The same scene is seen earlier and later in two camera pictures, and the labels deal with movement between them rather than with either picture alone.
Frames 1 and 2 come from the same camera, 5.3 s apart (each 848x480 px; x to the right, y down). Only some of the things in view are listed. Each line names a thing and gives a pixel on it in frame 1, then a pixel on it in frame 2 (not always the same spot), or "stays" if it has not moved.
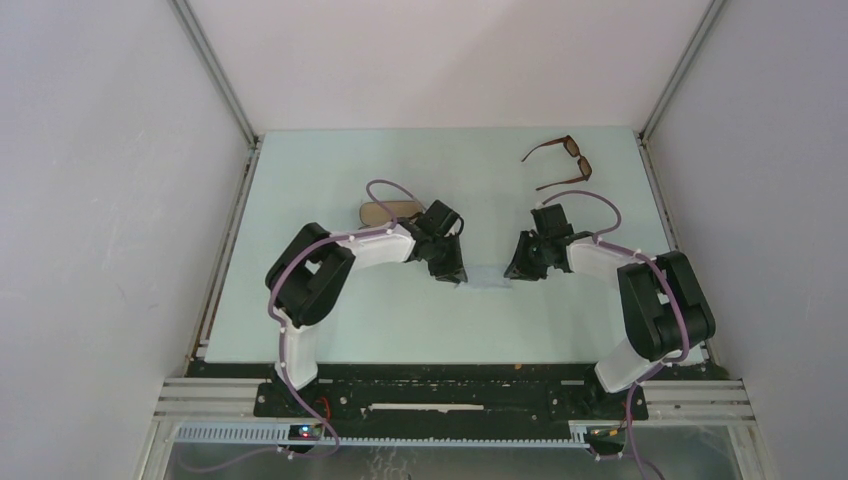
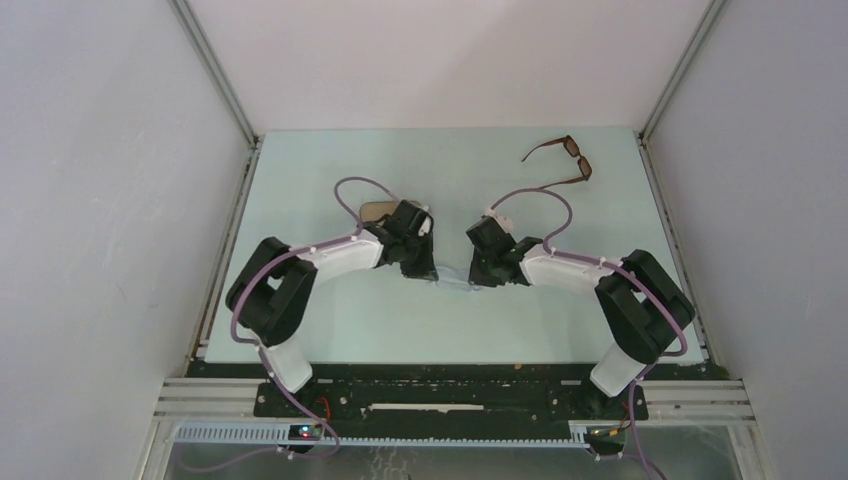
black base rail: [451, 393] stays
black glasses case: [373, 213] stays
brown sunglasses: [573, 149] stays
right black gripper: [519, 269] -> [478, 278]
